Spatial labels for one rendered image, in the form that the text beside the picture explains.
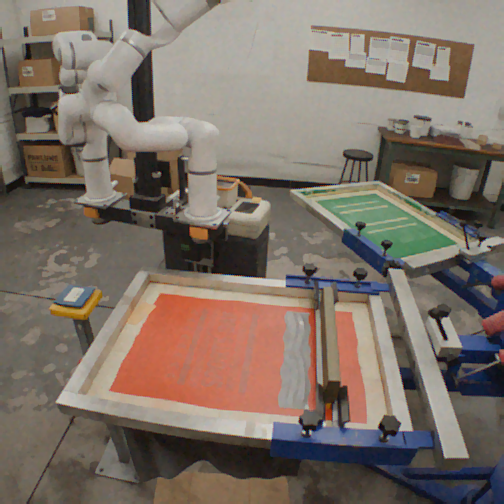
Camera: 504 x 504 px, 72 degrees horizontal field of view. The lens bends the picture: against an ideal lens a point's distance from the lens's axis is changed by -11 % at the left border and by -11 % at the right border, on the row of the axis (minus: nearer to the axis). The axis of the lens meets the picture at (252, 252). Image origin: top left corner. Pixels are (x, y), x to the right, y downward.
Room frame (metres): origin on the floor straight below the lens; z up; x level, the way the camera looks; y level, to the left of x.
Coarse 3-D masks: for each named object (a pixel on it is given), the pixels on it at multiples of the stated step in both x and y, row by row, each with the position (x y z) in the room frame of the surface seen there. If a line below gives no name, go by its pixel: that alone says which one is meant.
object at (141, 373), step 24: (144, 336) 0.77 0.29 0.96; (144, 360) 0.68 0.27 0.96; (168, 360) 0.69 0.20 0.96; (264, 360) 0.71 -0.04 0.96; (312, 360) 0.71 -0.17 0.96; (120, 384) 0.60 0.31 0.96; (144, 384) 0.60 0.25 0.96; (168, 384) 0.61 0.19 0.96; (264, 384) 0.63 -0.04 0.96; (312, 384) 0.63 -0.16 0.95; (360, 384) 0.63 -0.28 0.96; (216, 408) 0.55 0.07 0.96; (240, 408) 0.55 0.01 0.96; (264, 408) 0.55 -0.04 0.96; (288, 408) 0.56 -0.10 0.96; (312, 408) 0.56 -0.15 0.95; (360, 408) 0.56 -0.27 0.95
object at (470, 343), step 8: (464, 336) 0.71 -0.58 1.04; (472, 336) 0.71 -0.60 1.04; (480, 336) 0.71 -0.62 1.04; (432, 344) 0.68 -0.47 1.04; (464, 344) 0.68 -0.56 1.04; (472, 344) 0.68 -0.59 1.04; (480, 344) 0.68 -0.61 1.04; (488, 344) 0.68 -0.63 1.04; (464, 352) 0.66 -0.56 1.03; (472, 352) 0.66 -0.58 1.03; (480, 352) 0.66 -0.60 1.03; (488, 352) 0.66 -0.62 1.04; (440, 360) 0.67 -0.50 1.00; (464, 360) 0.66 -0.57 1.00; (472, 360) 0.66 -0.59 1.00; (480, 360) 0.66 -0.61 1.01
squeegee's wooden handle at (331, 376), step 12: (324, 288) 0.89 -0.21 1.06; (324, 300) 0.84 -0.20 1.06; (324, 312) 0.79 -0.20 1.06; (324, 324) 0.74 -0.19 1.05; (324, 336) 0.71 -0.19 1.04; (336, 336) 0.69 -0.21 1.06; (324, 348) 0.67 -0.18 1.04; (336, 348) 0.65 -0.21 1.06; (324, 360) 0.64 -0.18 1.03; (336, 360) 0.61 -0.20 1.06; (324, 372) 0.61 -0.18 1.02; (336, 372) 0.57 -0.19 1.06; (324, 384) 0.57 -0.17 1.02; (336, 384) 0.55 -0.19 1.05; (324, 396) 0.55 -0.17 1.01; (336, 396) 0.55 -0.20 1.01
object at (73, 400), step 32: (128, 288) 0.95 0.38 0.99; (224, 288) 1.01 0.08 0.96; (256, 288) 1.00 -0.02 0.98; (288, 288) 0.99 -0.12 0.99; (384, 320) 0.84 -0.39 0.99; (96, 352) 0.66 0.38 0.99; (384, 352) 0.71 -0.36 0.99; (384, 384) 0.62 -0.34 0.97; (96, 416) 0.49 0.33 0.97; (128, 416) 0.48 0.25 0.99; (160, 416) 0.49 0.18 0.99; (192, 416) 0.50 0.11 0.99
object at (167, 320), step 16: (160, 304) 0.92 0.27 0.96; (176, 304) 0.92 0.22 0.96; (192, 304) 0.93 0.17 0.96; (208, 304) 0.93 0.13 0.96; (224, 304) 0.94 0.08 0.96; (240, 304) 0.94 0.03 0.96; (256, 304) 0.94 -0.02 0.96; (160, 320) 0.85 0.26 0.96; (176, 320) 0.85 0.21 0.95; (272, 320) 0.87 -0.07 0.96; (336, 320) 0.88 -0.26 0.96; (352, 320) 0.88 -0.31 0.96; (160, 336) 0.78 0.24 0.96; (176, 336) 0.78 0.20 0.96; (272, 336) 0.80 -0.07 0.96; (352, 336) 0.81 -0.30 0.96; (352, 352) 0.74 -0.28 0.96
